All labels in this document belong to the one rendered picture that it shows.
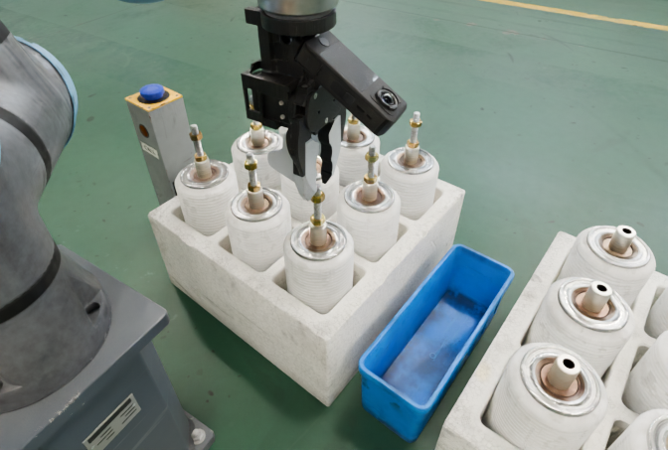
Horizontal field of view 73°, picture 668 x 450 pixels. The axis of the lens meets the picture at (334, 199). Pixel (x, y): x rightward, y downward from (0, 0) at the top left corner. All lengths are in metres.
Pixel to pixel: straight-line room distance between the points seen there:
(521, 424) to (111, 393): 0.41
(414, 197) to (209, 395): 0.45
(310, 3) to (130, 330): 0.35
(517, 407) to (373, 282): 0.25
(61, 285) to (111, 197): 0.74
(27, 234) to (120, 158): 0.91
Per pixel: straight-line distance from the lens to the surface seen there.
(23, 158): 0.44
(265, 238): 0.66
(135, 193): 1.18
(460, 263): 0.84
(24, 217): 0.42
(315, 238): 0.60
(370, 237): 0.67
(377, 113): 0.43
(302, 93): 0.45
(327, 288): 0.61
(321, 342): 0.61
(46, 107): 0.50
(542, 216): 1.12
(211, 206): 0.73
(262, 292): 0.65
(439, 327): 0.85
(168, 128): 0.86
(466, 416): 0.57
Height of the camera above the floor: 0.68
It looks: 40 degrees down
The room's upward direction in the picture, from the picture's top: straight up
